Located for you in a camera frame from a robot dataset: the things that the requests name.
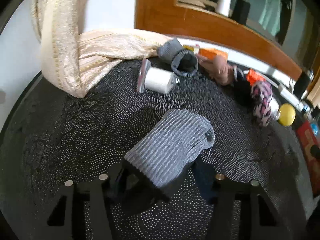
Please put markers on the beige curtain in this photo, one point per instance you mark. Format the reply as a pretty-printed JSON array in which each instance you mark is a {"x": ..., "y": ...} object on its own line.
[{"x": 62, "y": 30}]

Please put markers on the navy striped sock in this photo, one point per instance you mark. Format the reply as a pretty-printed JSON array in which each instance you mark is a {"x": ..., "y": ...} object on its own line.
[{"x": 241, "y": 90}]

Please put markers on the tan cloth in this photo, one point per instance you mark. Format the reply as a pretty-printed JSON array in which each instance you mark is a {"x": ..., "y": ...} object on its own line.
[{"x": 221, "y": 71}]

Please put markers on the small yellow packet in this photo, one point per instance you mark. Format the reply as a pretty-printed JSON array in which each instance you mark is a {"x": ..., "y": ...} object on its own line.
[{"x": 190, "y": 48}]

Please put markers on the white thread spool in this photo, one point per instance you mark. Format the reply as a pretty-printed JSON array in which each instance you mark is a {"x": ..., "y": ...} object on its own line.
[{"x": 223, "y": 3}]

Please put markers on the black patterned tablecloth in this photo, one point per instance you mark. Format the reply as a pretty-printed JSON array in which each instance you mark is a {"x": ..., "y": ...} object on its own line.
[{"x": 75, "y": 130}]

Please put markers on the wooden window frame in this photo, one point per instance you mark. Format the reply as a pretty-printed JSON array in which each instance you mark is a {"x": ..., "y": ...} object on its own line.
[{"x": 155, "y": 5}]

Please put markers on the slim white power strip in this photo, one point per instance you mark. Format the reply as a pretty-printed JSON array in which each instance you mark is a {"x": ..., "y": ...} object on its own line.
[{"x": 290, "y": 96}]

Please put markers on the yellow ball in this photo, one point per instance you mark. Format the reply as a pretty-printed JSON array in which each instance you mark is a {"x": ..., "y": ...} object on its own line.
[{"x": 287, "y": 115}]

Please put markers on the white tape roll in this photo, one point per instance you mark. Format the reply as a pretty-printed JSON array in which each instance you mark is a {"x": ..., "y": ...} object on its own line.
[{"x": 157, "y": 80}]

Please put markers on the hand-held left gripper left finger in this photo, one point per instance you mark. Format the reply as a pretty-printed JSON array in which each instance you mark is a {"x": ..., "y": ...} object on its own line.
[{"x": 100, "y": 192}]

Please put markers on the grey ribbed sock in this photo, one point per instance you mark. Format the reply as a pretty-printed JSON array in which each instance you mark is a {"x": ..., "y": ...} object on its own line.
[{"x": 172, "y": 142}]

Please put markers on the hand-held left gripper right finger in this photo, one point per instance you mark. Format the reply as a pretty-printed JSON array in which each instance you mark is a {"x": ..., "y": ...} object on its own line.
[{"x": 206, "y": 182}]

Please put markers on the pink leopard print cloth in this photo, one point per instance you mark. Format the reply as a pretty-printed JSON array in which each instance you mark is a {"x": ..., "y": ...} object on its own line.
[{"x": 261, "y": 105}]

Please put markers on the black thread spool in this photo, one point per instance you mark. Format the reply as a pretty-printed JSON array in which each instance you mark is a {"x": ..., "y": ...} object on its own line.
[{"x": 241, "y": 11}]

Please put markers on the light orange embossed cube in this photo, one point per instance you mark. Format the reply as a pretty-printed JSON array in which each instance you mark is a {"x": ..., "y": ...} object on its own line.
[{"x": 212, "y": 53}]

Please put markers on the red cardboard box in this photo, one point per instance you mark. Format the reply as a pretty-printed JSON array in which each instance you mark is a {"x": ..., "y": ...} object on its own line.
[{"x": 306, "y": 137}]

